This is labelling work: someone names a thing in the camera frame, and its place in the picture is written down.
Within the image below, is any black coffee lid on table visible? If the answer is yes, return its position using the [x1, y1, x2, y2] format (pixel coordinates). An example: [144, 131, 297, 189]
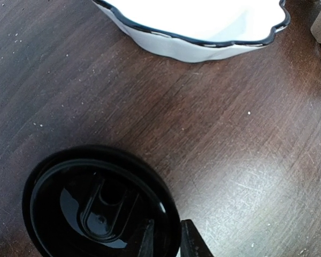
[22, 145, 181, 256]

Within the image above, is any white scalloped bowl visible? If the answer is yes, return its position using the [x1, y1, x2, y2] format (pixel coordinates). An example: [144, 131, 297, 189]
[95, 1, 291, 63]

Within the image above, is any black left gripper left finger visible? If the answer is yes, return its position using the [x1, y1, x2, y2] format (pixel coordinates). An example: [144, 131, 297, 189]
[138, 220, 154, 257]

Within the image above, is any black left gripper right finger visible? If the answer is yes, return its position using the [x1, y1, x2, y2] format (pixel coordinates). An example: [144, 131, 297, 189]
[180, 220, 213, 257]

